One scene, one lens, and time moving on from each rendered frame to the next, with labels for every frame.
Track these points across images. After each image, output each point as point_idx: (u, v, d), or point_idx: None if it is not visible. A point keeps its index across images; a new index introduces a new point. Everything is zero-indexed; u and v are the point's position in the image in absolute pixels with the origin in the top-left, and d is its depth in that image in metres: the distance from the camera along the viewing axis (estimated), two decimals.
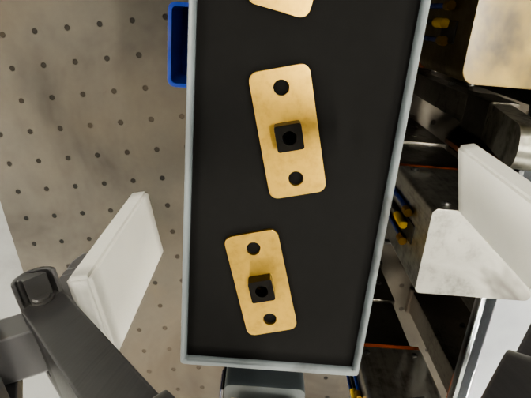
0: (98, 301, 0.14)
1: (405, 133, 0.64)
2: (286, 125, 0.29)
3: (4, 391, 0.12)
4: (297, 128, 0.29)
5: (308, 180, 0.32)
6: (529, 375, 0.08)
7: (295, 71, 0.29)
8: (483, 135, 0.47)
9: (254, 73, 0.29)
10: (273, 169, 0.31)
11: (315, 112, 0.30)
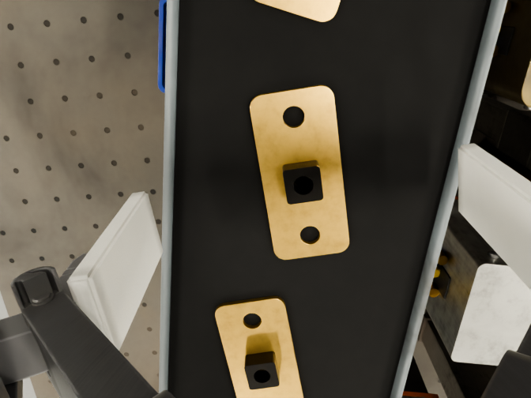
0: (98, 301, 0.14)
1: None
2: (299, 168, 0.22)
3: (4, 391, 0.12)
4: (314, 172, 0.22)
5: (327, 237, 0.24)
6: (529, 375, 0.08)
7: (314, 95, 0.21)
8: (530, 163, 0.40)
9: (257, 97, 0.21)
10: (280, 223, 0.24)
11: (339, 151, 0.22)
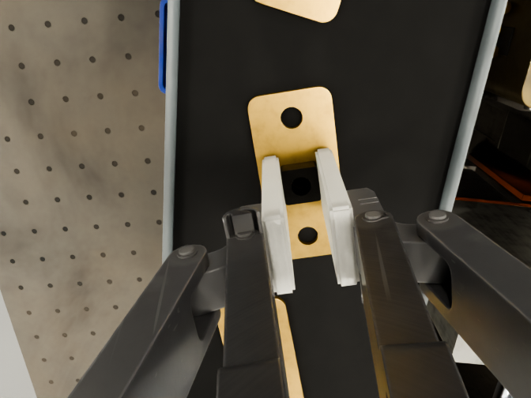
0: (286, 238, 0.16)
1: None
2: (297, 169, 0.22)
3: (191, 324, 0.13)
4: (312, 173, 0.22)
5: (325, 238, 0.24)
6: (410, 361, 0.08)
7: (311, 96, 0.21)
8: (530, 163, 0.40)
9: (255, 98, 0.21)
10: None
11: (337, 152, 0.22)
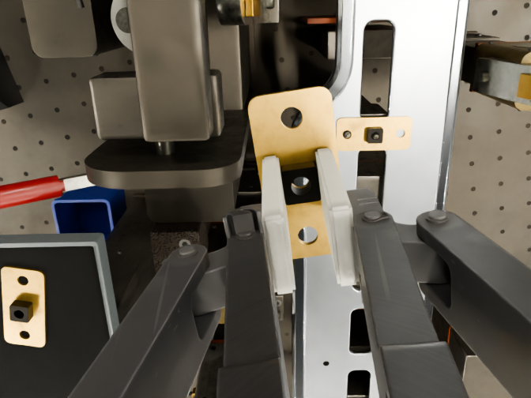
0: (286, 238, 0.16)
1: None
2: (297, 169, 0.22)
3: (192, 324, 0.13)
4: (312, 173, 0.22)
5: (325, 238, 0.24)
6: (410, 361, 0.08)
7: (311, 96, 0.21)
8: None
9: (255, 98, 0.21)
10: None
11: (337, 152, 0.22)
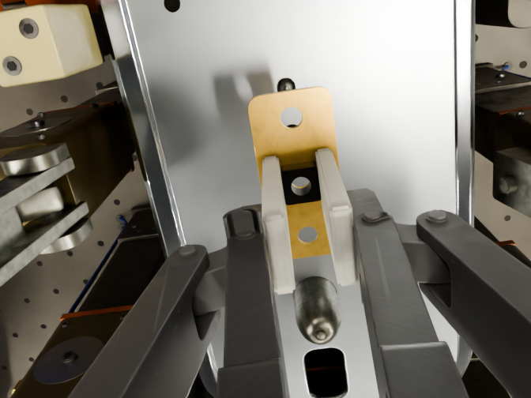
0: (286, 238, 0.16)
1: None
2: (297, 169, 0.22)
3: (192, 324, 0.13)
4: (312, 173, 0.22)
5: (325, 238, 0.24)
6: (410, 361, 0.08)
7: (311, 96, 0.21)
8: None
9: (255, 98, 0.21)
10: None
11: (337, 152, 0.22)
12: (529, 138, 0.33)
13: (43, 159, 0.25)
